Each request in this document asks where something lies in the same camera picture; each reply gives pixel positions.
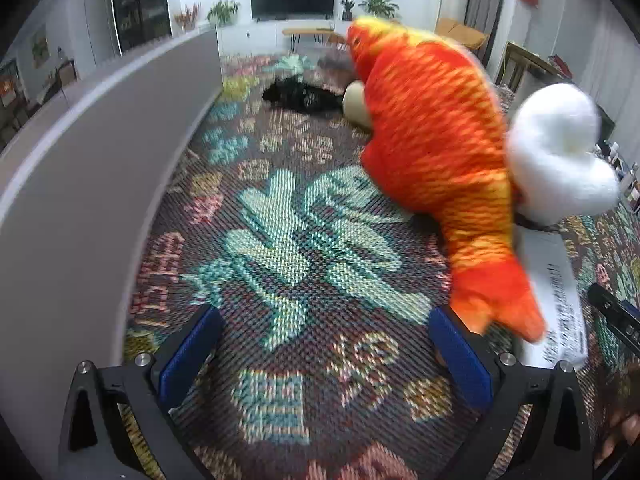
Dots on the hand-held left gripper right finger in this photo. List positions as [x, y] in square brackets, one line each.
[462, 360]

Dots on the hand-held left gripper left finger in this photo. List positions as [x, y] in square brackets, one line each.
[187, 355]

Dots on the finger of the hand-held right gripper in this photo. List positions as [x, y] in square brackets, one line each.
[617, 312]

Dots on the white plush toy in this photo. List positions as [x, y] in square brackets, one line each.
[555, 145]

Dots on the orange fish plush toy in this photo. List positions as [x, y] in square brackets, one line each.
[435, 130]

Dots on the white printed paper sheet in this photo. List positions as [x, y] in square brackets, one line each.
[550, 280]

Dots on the colourful patterned woven blanket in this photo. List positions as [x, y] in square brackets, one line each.
[300, 240]

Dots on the grey partition board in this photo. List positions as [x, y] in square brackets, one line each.
[95, 170]

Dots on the wooden desk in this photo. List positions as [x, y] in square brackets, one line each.
[525, 62]

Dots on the cream rolled towel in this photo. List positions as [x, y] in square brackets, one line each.
[356, 105]

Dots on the small black cloth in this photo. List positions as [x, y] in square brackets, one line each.
[300, 97]

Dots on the orange lounge chair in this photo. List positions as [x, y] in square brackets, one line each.
[460, 32]

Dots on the white television cabinet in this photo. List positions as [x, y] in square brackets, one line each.
[270, 37]

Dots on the red flower bouquet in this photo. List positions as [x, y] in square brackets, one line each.
[187, 16]

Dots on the wooden coffee table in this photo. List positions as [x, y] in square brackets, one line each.
[307, 32]

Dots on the green leafy potted plant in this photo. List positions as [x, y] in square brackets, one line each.
[223, 11]

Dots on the dark glass display cabinet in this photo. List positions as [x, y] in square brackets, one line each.
[140, 2]

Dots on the large green potted plant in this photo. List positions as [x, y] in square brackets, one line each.
[379, 6]

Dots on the small dark potted plant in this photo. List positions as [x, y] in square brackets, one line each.
[347, 9]

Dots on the framed wall picture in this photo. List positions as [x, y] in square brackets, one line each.
[41, 49]

